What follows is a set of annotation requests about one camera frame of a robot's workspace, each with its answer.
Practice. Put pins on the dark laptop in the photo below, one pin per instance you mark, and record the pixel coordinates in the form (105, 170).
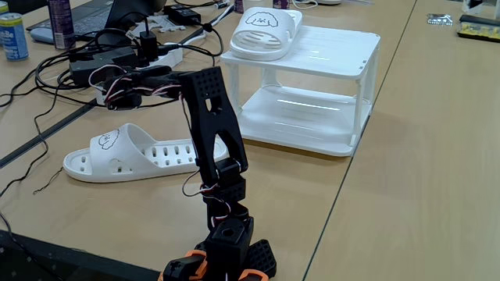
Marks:
(90, 17)

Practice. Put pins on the grey computer mouse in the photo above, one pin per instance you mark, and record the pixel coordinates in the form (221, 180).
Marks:
(41, 35)

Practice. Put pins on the black power adapter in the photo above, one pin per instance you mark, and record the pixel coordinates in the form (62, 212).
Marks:
(80, 72)

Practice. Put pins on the tall purple drink can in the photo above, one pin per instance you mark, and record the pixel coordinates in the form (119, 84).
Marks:
(60, 23)

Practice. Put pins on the white two-tier shoe rack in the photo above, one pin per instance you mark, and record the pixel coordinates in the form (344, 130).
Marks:
(332, 50)

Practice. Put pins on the white box with black mark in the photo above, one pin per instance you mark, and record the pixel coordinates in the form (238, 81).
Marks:
(480, 8)

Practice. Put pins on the dark purple drink can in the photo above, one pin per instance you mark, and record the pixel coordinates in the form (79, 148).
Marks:
(238, 6)
(281, 4)

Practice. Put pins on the silver foil wrapper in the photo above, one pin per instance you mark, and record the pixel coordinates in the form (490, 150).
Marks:
(439, 19)

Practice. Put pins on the white printed plastic bracket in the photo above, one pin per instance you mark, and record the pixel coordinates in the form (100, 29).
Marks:
(172, 26)
(134, 27)

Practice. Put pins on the white power strip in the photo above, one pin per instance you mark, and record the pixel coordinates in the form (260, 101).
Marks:
(170, 58)

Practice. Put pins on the white paper cup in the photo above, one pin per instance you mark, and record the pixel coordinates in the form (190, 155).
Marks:
(254, 4)

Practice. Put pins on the yellow patterned packet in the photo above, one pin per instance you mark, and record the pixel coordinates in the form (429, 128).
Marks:
(478, 32)

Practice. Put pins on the white slipper with dog print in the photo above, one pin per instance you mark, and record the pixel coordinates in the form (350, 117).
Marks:
(129, 156)
(265, 43)

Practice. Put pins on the thin dark twig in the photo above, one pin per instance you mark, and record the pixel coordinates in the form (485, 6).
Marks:
(48, 182)

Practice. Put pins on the blue drink can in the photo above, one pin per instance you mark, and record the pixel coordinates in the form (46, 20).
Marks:
(3, 8)
(13, 37)

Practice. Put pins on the black laptop charger brick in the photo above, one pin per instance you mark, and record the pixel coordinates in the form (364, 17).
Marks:
(183, 15)

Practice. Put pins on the black adapter with green light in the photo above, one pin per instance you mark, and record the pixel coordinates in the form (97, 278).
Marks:
(117, 56)

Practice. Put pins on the white flat device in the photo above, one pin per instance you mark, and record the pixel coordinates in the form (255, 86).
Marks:
(328, 1)

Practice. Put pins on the black flat bar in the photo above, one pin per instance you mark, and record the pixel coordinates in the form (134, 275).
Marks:
(480, 18)

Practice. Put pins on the black power plug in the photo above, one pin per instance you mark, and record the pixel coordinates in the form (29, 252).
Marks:
(148, 47)

